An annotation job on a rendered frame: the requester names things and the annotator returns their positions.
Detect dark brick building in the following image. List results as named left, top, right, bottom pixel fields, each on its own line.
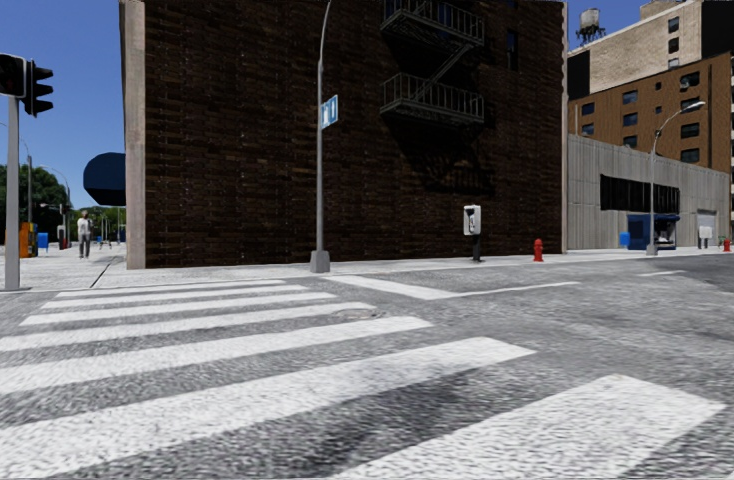
left=83, top=0, right=569, bottom=271

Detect grey concrete building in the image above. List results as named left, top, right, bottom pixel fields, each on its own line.
left=567, top=133, right=732, bottom=251

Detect pale brick building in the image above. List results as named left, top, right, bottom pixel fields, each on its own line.
left=567, top=0, right=734, bottom=102

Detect blue booth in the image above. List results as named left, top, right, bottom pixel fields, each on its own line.
left=626, top=213, right=681, bottom=251

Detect brown brick building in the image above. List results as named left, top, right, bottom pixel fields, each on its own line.
left=567, top=51, right=733, bottom=175

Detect trees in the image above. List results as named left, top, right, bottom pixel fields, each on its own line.
left=0, top=163, right=72, bottom=246

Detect orange box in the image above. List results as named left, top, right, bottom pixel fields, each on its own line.
left=18, top=221, right=39, bottom=259

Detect traffic light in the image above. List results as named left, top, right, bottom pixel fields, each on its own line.
left=0, top=52, right=55, bottom=293

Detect person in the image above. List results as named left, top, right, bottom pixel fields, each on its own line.
left=76, top=209, right=94, bottom=260

